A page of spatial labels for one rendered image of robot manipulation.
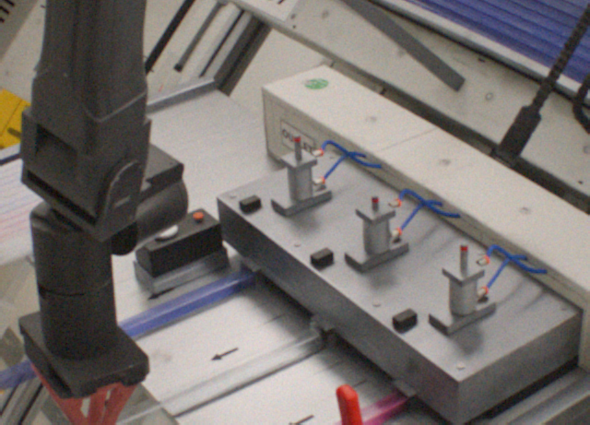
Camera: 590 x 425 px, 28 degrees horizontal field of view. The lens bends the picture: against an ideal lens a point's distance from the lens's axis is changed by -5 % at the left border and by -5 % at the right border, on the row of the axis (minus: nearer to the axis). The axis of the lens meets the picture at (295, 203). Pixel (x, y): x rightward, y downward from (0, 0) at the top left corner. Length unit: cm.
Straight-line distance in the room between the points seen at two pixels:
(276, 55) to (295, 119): 248
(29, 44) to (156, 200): 134
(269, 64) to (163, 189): 284
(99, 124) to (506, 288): 39
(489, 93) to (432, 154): 8
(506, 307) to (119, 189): 34
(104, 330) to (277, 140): 46
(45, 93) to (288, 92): 52
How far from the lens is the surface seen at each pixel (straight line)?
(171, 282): 109
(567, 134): 107
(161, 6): 228
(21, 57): 218
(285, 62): 365
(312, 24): 133
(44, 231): 81
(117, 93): 73
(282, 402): 95
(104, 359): 86
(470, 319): 93
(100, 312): 84
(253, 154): 129
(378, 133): 115
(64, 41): 71
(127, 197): 78
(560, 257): 97
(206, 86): 143
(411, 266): 99
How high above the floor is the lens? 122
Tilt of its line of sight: 3 degrees down
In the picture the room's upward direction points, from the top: 32 degrees clockwise
